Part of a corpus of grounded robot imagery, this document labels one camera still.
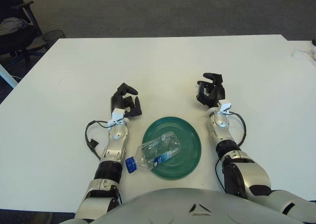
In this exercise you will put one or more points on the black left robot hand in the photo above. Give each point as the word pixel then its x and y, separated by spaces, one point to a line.
pixel 117 101

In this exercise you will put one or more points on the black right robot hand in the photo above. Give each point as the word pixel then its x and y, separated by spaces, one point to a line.
pixel 217 93

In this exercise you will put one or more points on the clear bottle blue cap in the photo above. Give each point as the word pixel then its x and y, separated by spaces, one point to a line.
pixel 153 152

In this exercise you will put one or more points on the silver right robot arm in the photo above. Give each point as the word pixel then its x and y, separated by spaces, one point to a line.
pixel 254 174

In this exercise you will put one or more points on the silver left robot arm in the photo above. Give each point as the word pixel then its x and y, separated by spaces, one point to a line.
pixel 118 133

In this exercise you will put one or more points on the green ridged plate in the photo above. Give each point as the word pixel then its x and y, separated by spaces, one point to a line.
pixel 187 145

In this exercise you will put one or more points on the black mesh wastebasket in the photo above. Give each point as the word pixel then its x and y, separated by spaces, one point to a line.
pixel 53 36

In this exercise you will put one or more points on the white desk leg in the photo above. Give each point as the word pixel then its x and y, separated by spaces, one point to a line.
pixel 7 76

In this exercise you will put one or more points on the silver robot torso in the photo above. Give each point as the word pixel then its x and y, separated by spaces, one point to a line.
pixel 172 206

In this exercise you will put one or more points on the black office chair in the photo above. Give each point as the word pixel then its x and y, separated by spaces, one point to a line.
pixel 14 38

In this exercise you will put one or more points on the grey cloth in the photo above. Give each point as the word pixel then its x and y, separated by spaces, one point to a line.
pixel 10 23

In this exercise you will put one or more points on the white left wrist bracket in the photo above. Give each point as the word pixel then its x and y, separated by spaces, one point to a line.
pixel 118 114

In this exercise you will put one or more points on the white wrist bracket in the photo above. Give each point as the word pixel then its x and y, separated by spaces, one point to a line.
pixel 225 105
pixel 118 114

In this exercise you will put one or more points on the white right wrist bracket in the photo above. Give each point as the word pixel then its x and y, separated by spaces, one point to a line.
pixel 225 105

